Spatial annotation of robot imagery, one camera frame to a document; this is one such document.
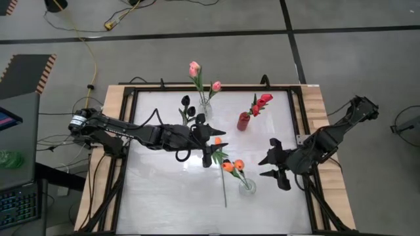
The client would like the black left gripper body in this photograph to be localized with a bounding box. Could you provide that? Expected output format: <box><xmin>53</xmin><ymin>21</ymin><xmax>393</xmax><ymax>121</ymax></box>
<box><xmin>185</xmin><ymin>126</ymin><xmax>211</xmax><ymax>151</ymax></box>

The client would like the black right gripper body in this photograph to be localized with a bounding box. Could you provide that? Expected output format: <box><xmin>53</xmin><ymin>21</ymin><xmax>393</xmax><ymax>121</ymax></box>
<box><xmin>278</xmin><ymin>149</ymin><xmax>305</xmax><ymax>174</ymax></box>

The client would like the black artificial tulip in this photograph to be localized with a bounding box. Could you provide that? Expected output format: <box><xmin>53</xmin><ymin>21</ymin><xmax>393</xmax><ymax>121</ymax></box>
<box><xmin>178</xmin><ymin>94</ymin><xmax>192</xmax><ymax>127</ymax></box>
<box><xmin>183</xmin><ymin>106</ymin><xmax>198</xmax><ymax>127</ymax></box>

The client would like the pink artificial tulip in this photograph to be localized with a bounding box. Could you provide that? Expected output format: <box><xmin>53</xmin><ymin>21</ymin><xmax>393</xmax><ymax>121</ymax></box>
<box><xmin>190</xmin><ymin>60</ymin><xmax>207</xmax><ymax>106</ymax></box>
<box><xmin>205</xmin><ymin>81</ymin><xmax>222</xmax><ymax>108</ymax></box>
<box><xmin>188</xmin><ymin>68</ymin><xmax>207</xmax><ymax>106</ymax></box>

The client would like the red artificial tulip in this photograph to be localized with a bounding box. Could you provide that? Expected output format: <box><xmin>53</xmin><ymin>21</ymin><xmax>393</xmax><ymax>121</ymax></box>
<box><xmin>247</xmin><ymin>93</ymin><xmax>274</xmax><ymax>117</ymax></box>
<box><xmin>247</xmin><ymin>104</ymin><xmax>262</xmax><ymax>118</ymax></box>
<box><xmin>247</xmin><ymin>98</ymin><xmax>267</xmax><ymax>117</ymax></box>

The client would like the clear narrow-neck glass vase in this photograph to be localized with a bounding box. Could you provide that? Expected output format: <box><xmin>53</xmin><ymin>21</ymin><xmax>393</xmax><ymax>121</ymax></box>
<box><xmin>198</xmin><ymin>98</ymin><xmax>214</xmax><ymax>121</ymax></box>

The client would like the clear diamond-cut glass vase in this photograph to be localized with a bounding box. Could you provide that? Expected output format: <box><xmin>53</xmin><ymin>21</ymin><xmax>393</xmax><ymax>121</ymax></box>
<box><xmin>238</xmin><ymin>178</ymin><xmax>257</xmax><ymax>197</ymax></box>

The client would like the red glass vase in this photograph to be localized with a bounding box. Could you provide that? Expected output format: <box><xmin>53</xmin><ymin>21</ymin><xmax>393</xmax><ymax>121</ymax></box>
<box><xmin>236</xmin><ymin>111</ymin><xmax>252</xmax><ymax>132</ymax></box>

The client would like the grey desk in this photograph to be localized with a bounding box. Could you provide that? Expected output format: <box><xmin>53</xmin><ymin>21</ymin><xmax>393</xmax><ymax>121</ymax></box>
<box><xmin>0</xmin><ymin>91</ymin><xmax>41</xmax><ymax>191</ymax></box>

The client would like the black mat with striped edge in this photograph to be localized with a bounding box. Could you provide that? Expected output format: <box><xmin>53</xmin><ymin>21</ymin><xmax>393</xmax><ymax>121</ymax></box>
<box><xmin>0</xmin><ymin>54</ymin><xmax>57</xmax><ymax>101</ymax></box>
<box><xmin>0</xmin><ymin>0</ymin><xmax>19</xmax><ymax>16</ymax></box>

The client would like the black round stand base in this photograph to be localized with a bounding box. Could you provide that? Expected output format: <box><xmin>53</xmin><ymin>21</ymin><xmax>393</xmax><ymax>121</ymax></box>
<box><xmin>44</xmin><ymin>0</ymin><xmax>69</xmax><ymax>13</ymax></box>

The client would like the green translucent object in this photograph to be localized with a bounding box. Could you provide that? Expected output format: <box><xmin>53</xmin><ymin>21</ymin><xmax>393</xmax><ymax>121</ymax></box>
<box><xmin>0</xmin><ymin>149</ymin><xmax>26</xmax><ymax>170</ymax></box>

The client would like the lit computer monitor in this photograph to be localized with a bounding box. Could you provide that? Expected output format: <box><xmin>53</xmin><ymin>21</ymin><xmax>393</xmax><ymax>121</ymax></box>
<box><xmin>0</xmin><ymin>106</ymin><xmax>24</xmax><ymax>132</ymax></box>

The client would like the backlit black keyboard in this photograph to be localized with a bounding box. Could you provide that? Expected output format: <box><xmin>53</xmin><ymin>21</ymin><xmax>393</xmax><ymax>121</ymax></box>
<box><xmin>0</xmin><ymin>183</ymin><xmax>42</xmax><ymax>230</ymax></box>

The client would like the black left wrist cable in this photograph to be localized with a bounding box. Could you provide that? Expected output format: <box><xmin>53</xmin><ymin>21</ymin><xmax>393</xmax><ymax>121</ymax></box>
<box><xmin>175</xmin><ymin>149</ymin><xmax>193</xmax><ymax>164</ymax></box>

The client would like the yellow power cable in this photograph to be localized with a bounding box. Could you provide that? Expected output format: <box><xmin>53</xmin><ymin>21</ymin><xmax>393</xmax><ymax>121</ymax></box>
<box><xmin>52</xmin><ymin>0</ymin><xmax>99</xmax><ymax>132</ymax></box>

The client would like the yellow plug with cable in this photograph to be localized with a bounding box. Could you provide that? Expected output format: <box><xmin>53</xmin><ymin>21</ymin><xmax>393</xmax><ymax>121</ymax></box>
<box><xmin>104</xmin><ymin>0</ymin><xmax>144</xmax><ymax>31</ymax></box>

